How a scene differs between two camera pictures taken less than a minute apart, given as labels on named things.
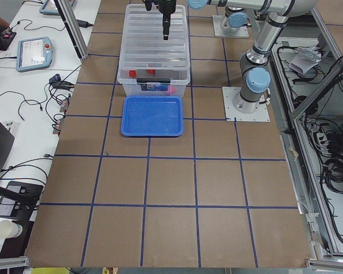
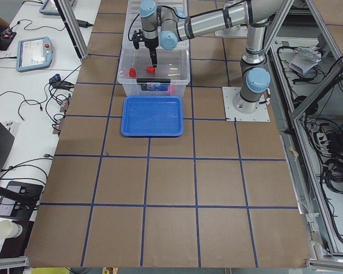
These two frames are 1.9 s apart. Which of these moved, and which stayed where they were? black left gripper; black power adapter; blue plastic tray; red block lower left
Moved: black left gripper
Stayed: red block lower left; blue plastic tray; black power adapter
